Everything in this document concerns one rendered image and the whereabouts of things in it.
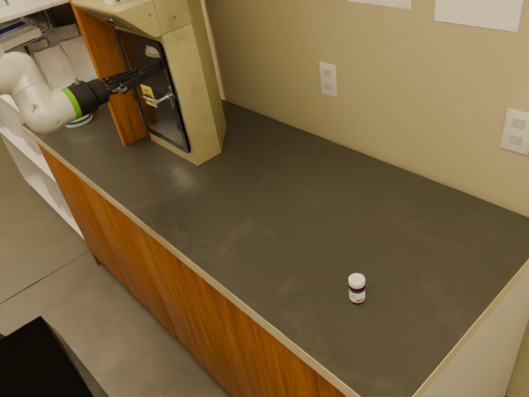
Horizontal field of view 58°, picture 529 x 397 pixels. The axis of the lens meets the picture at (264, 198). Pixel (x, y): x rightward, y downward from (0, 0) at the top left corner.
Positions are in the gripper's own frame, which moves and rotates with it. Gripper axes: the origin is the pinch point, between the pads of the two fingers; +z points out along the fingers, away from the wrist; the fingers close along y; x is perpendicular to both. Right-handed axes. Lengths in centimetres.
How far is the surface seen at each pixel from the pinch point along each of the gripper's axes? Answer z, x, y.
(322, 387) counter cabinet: -22, 53, -87
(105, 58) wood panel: 0.0, 2.4, 32.4
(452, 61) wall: 48, 0, -74
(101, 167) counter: -18.2, 37.0, 26.2
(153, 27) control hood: 2.8, -13.0, -4.6
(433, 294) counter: 6, 37, -98
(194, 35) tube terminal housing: 16.1, -6.4, -4.3
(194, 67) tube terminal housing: 12.9, 3.0, -4.6
